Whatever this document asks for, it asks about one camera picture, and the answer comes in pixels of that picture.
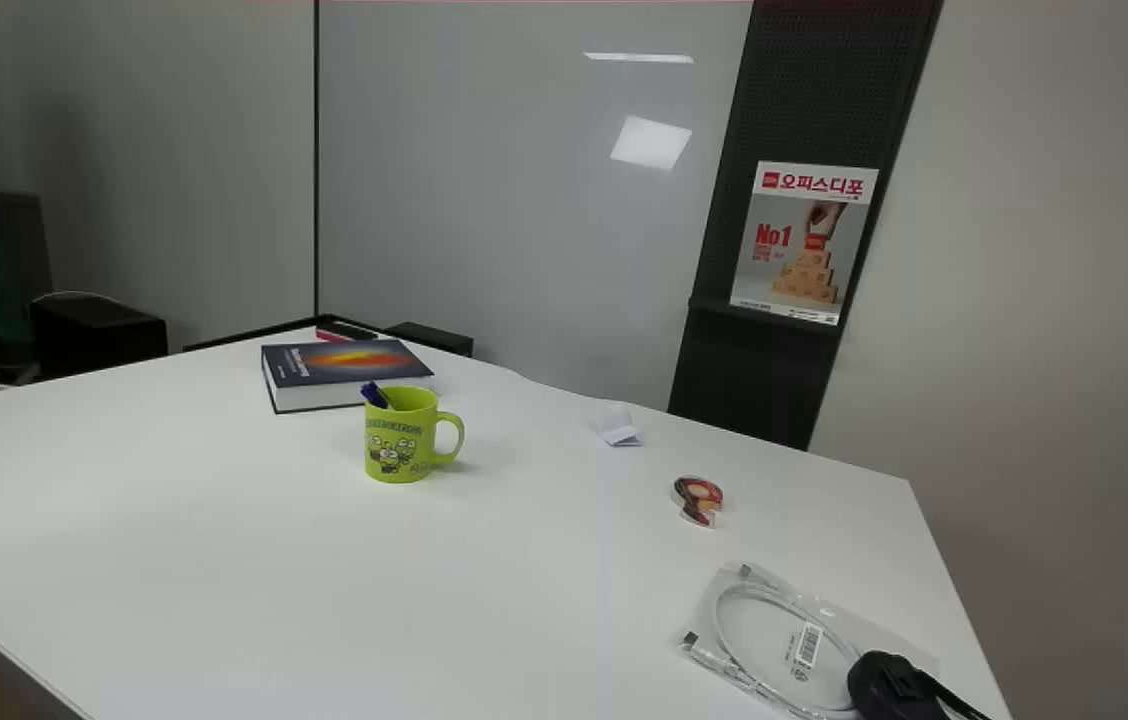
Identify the white glass wall panel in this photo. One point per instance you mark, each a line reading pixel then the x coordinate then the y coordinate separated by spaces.
pixel 497 200

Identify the red white poster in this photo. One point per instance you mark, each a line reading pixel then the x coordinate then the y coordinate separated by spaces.
pixel 803 244

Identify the small white paper piece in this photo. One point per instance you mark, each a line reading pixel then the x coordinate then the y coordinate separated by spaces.
pixel 613 430

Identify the dark blue hardcover book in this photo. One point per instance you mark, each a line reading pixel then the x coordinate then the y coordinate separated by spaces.
pixel 330 365

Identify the black display pillar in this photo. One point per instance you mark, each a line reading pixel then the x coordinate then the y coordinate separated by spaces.
pixel 831 83

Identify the lime green mug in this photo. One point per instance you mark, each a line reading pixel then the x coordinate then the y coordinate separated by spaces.
pixel 396 436

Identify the black box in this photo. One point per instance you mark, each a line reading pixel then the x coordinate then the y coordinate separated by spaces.
pixel 98 331

